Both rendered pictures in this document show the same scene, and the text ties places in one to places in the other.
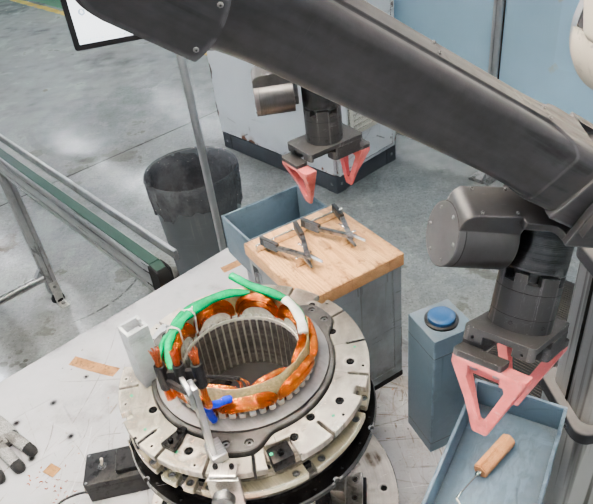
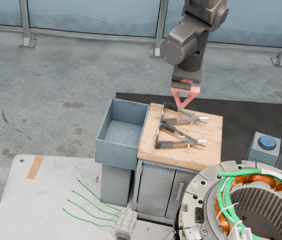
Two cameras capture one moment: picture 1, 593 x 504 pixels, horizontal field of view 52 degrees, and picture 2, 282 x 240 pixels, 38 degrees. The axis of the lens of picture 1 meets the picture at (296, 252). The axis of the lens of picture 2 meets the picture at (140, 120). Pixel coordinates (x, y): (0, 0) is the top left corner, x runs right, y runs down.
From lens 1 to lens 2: 83 cm
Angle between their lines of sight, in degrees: 44
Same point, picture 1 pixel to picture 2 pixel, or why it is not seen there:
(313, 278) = (204, 152)
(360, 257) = (208, 128)
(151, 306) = (8, 233)
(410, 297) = (45, 138)
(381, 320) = not seen: hidden behind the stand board
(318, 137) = (196, 66)
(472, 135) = not seen: outside the picture
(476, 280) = (74, 111)
